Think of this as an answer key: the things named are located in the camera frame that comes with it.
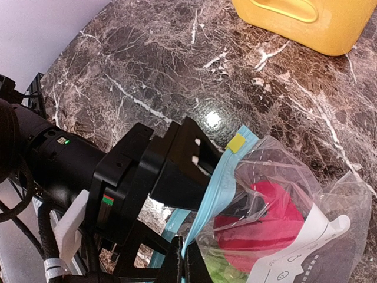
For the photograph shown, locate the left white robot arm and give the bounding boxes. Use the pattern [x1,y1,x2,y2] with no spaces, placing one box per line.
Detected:
[1,77,220,282]

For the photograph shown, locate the yellow plastic bin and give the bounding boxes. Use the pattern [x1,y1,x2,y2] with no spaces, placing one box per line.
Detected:
[232,0,376,57]

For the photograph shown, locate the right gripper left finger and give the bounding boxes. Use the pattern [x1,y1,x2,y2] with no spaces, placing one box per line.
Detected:
[154,236,183,283]

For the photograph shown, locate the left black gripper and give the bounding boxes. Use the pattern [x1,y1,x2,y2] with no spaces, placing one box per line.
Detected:
[85,117,221,279]

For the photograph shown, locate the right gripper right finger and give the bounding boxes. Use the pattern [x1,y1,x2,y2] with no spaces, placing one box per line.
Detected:
[184,241,212,283]

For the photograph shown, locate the clear zip top bag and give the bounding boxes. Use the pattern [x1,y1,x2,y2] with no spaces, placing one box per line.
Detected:
[162,126,372,282]

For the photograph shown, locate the red fake apple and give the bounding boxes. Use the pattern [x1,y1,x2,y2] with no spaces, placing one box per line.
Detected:
[213,181,305,273]

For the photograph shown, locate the green fake grapes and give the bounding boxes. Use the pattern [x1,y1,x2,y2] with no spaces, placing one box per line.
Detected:
[203,254,248,283]

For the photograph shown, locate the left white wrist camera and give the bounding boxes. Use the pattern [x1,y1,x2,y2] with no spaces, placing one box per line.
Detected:
[54,190,89,264]

